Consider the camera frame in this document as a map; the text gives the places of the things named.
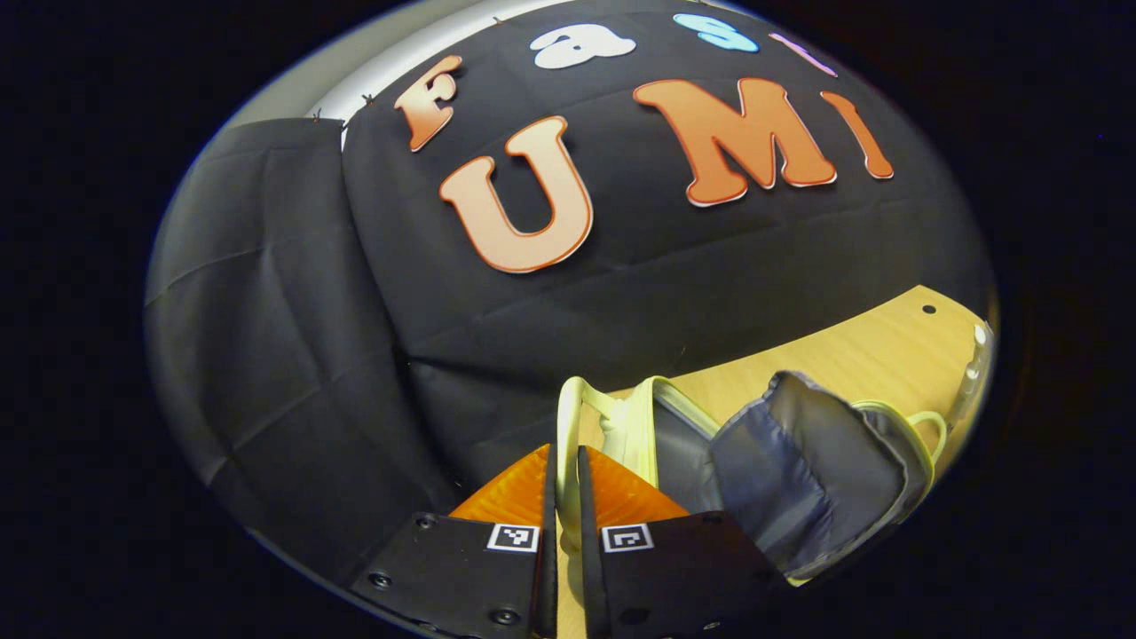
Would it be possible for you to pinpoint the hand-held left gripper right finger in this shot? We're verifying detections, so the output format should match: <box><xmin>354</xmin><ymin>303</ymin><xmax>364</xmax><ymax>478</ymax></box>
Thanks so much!
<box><xmin>577</xmin><ymin>445</ymin><xmax>793</xmax><ymax>639</ymax></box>

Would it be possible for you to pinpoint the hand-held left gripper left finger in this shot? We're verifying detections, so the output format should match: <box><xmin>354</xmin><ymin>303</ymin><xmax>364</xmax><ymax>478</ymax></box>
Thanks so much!
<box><xmin>349</xmin><ymin>442</ymin><xmax>560</xmax><ymax>639</ymax></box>

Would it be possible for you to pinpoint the white pump bottle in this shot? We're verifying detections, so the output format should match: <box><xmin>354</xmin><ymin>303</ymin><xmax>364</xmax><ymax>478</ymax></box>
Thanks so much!
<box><xmin>948</xmin><ymin>321</ymin><xmax>993</xmax><ymax>431</ymax></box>

